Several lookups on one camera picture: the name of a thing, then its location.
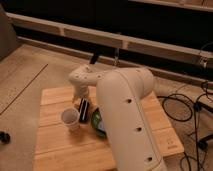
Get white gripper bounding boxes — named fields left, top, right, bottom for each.
left=72, top=83, right=89, bottom=101

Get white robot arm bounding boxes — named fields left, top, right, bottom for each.
left=69, top=65, right=167, bottom=171

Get green bowl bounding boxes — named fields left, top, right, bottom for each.
left=91, top=108, right=106, bottom=138

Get black table leg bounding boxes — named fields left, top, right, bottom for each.
left=89, top=53, right=100, bottom=65

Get blue sponge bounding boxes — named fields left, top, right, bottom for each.
left=98, top=121, right=105, bottom=132

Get wooden board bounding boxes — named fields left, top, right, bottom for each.
left=33, top=86, right=184, bottom=171

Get black object on floor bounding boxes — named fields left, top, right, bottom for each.
left=0, top=131, right=10, bottom=144

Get grey cabinet corner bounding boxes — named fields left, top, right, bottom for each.
left=0, top=4, right=21, bottom=61

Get black floor cables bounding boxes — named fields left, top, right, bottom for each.
left=157, top=79, right=213, bottom=171

